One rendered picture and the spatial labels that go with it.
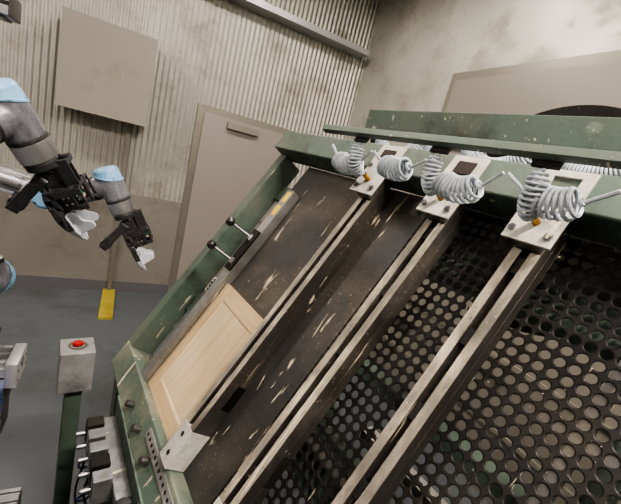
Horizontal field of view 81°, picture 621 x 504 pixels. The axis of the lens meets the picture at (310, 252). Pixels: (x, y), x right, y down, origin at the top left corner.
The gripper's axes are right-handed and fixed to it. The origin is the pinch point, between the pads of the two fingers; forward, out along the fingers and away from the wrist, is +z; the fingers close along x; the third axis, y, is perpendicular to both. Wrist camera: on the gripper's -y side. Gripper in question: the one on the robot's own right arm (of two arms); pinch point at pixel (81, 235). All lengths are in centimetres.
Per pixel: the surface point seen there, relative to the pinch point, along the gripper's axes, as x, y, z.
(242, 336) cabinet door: -3, 28, 51
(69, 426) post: 9, -54, 94
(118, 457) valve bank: -18, -22, 77
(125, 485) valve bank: -29, -18, 75
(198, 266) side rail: 47, 11, 58
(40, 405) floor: 67, -118, 155
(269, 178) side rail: 69, 52, 34
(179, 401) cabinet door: -11, 2, 66
